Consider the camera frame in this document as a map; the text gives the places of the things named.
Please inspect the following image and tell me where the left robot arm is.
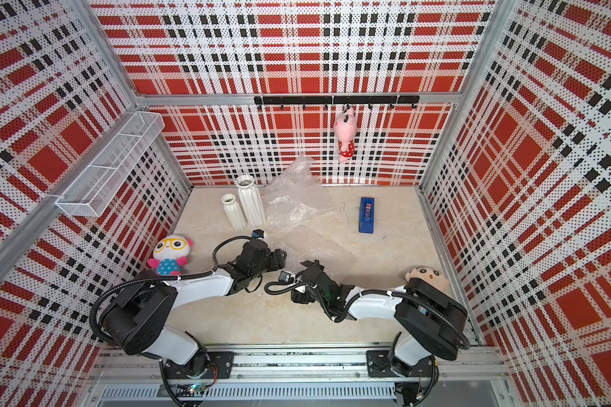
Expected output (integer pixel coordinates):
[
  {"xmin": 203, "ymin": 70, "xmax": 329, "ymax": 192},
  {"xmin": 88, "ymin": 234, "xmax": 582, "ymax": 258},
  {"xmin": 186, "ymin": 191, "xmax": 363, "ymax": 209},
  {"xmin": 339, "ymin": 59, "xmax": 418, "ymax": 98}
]
[{"xmin": 88, "ymin": 230, "xmax": 287, "ymax": 356}]

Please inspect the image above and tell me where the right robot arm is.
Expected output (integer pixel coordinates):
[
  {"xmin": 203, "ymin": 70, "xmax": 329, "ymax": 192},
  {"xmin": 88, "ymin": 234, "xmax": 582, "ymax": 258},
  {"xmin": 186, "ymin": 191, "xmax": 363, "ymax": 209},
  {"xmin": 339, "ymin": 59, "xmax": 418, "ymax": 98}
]
[{"xmin": 265, "ymin": 260, "xmax": 470, "ymax": 366}]

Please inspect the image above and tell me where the crumpled bubble wrap pile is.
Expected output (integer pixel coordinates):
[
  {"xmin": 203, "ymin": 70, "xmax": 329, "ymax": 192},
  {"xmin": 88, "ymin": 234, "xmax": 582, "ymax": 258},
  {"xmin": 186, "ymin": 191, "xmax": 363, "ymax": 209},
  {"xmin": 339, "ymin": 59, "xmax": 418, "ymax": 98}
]
[{"xmin": 262, "ymin": 154, "xmax": 334, "ymax": 228}]

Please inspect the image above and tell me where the short white ribbed vase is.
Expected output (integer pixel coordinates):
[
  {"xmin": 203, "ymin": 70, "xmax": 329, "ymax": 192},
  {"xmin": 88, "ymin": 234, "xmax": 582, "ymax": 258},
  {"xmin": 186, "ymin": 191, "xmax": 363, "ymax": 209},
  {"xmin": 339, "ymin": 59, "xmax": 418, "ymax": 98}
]
[{"xmin": 222, "ymin": 193, "xmax": 247, "ymax": 232}]

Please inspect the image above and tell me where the tall white ribbed vase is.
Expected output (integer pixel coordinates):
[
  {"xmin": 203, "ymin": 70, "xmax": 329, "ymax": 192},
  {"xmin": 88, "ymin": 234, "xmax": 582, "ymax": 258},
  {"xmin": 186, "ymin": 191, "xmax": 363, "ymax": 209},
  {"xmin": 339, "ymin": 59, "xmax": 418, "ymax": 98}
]
[{"xmin": 235, "ymin": 175, "xmax": 266, "ymax": 227}]

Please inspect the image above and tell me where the blue box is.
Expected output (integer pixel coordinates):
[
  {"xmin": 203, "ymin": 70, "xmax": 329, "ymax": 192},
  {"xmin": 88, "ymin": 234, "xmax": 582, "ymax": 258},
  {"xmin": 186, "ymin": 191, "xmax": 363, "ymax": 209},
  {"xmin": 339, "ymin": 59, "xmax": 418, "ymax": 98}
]
[{"xmin": 358, "ymin": 197, "xmax": 375, "ymax": 234}]

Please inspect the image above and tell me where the owl plush toy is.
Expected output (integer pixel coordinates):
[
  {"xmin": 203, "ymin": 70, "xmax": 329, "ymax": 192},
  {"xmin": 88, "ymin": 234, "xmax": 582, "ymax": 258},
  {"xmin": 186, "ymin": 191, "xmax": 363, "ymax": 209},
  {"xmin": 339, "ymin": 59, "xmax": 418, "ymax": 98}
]
[{"xmin": 148, "ymin": 234, "xmax": 193, "ymax": 276}]

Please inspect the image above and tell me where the doll head plush toy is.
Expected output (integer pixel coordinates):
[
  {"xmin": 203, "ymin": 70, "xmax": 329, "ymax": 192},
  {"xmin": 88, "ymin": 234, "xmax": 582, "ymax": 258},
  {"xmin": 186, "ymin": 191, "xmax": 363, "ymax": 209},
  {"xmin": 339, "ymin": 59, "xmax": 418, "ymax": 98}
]
[{"xmin": 405, "ymin": 266, "xmax": 450, "ymax": 294}]

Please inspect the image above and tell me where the pink hanging plush toy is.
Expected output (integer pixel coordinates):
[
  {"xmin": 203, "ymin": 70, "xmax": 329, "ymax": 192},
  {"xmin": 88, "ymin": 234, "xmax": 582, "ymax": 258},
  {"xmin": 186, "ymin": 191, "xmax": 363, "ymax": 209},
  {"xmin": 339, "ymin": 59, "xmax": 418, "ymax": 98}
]
[{"xmin": 334, "ymin": 108, "xmax": 357, "ymax": 163}]

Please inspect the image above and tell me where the clear wall shelf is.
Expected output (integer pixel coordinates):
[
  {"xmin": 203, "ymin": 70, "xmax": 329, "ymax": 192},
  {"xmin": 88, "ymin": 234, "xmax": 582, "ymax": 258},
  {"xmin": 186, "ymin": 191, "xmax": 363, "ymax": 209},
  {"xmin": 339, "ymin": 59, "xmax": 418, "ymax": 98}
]
[{"xmin": 56, "ymin": 111, "xmax": 164, "ymax": 217}]

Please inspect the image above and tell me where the metal base rail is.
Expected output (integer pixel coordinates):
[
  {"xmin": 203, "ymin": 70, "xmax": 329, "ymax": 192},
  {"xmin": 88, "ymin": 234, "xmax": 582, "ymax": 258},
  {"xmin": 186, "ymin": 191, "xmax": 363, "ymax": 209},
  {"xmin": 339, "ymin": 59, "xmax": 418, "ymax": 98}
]
[{"xmin": 80, "ymin": 343, "xmax": 519, "ymax": 406}]

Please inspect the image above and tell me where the black hook rail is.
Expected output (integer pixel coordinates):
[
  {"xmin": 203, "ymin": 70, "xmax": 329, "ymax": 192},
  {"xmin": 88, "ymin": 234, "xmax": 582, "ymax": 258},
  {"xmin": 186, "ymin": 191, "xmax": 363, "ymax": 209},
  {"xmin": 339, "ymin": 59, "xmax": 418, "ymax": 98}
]
[{"xmin": 253, "ymin": 94, "xmax": 421, "ymax": 107}]

